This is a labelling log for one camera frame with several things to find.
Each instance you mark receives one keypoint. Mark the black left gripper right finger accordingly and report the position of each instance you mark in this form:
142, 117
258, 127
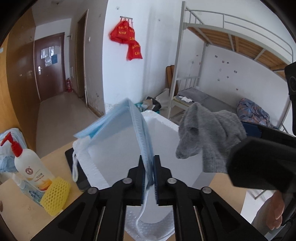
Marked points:
199, 214

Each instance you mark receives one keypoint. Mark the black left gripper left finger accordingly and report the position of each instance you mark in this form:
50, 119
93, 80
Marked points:
98, 214

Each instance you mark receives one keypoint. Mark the yellow foam fruit net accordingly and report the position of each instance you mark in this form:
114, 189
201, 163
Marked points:
55, 196

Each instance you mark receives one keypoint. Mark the grey sock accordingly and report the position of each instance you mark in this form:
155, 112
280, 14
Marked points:
212, 133

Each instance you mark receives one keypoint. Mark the blue surgical mask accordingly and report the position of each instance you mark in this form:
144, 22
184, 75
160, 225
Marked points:
109, 147

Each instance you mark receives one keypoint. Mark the right hand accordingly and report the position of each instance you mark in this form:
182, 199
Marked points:
275, 210

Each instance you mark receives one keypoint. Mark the black smartphone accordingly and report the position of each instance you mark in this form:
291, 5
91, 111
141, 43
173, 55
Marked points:
79, 176

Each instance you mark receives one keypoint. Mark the blue patterned quilt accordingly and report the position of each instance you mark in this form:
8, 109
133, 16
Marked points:
249, 111

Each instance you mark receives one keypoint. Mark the white styrofoam box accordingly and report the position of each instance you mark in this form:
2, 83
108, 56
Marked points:
165, 139

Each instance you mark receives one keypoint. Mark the small clear spray bottle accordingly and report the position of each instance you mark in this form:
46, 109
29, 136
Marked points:
27, 189

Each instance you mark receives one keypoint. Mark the white lotion pump bottle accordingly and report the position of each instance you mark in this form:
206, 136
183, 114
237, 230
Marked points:
29, 165

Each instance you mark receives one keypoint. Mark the grey pillow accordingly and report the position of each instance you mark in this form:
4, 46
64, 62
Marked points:
192, 95

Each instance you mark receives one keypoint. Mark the light blue crumpled cloth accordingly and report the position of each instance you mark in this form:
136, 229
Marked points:
7, 156

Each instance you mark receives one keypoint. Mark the green basket with clutter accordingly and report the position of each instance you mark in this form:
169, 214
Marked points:
149, 104

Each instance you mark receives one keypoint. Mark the red fire extinguisher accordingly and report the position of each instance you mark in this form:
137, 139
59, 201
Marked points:
68, 85

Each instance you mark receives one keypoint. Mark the wooden wardrobe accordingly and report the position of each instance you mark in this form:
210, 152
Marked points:
19, 95

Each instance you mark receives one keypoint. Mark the white metal bunk bed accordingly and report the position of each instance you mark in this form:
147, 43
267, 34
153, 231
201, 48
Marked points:
232, 50

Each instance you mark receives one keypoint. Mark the dark brown entrance door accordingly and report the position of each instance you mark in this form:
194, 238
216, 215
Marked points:
49, 65

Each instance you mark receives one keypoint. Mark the red hanging bags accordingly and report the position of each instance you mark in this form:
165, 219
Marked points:
123, 33

